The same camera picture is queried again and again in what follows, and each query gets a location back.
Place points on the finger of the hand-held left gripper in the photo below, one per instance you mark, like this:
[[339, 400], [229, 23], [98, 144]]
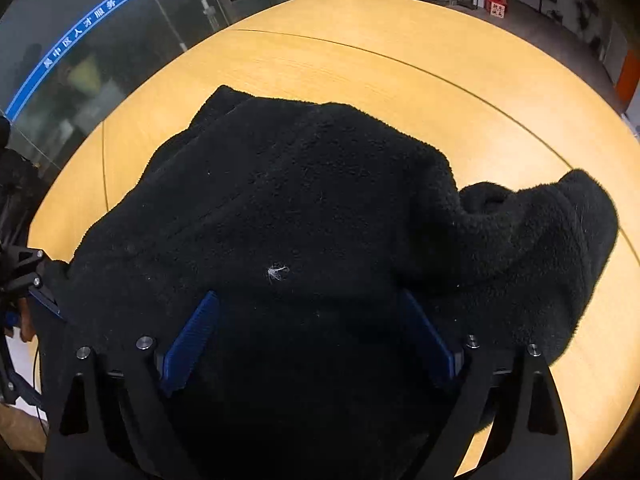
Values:
[[31, 280], [15, 385]]

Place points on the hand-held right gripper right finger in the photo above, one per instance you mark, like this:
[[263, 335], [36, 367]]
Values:
[[431, 342]]

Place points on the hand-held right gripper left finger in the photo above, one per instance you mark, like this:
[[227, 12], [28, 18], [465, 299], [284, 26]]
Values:
[[191, 345]]

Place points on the black fleece garment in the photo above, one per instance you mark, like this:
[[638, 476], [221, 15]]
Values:
[[300, 210]]

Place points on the blue banner strip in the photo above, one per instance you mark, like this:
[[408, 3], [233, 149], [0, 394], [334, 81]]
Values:
[[75, 35]]

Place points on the orange panel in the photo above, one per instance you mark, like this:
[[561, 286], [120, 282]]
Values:
[[628, 78]]

